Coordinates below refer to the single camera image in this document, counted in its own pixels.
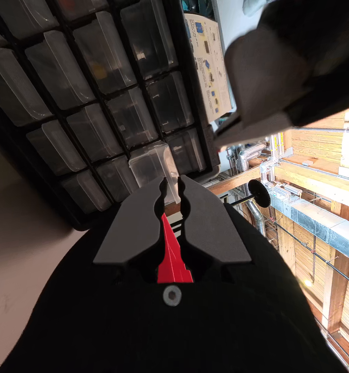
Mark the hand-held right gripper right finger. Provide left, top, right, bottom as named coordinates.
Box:
left=178, top=174, right=252, bottom=267

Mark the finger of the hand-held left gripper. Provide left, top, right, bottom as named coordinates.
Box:
left=213, top=111, right=294, bottom=151
left=224, top=26, right=315, bottom=126

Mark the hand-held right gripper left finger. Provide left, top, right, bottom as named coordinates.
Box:
left=93, top=177, right=167, bottom=268

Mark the red plastic bin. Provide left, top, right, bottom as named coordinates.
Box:
left=157, top=213, right=194, bottom=283

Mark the clear plastic drawer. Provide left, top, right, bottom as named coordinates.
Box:
left=128, top=142, right=182, bottom=204

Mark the black drawer cabinet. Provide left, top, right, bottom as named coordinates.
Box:
left=0, top=0, right=222, bottom=231

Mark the silver pipe bundle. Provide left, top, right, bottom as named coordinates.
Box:
left=226, top=140, right=268, bottom=234

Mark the wooden ceiling beam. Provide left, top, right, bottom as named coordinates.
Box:
left=204, top=165, right=262, bottom=197

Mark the black round ribbed disc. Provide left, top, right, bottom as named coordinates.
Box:
left=248, top=180, right=272, bottom=208

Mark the printed instruction sheet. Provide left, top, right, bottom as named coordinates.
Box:
left=183, top=12, right=234, bottom=124

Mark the metal air duct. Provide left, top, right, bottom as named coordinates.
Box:
left=265, top=181, right=349, bottom=266

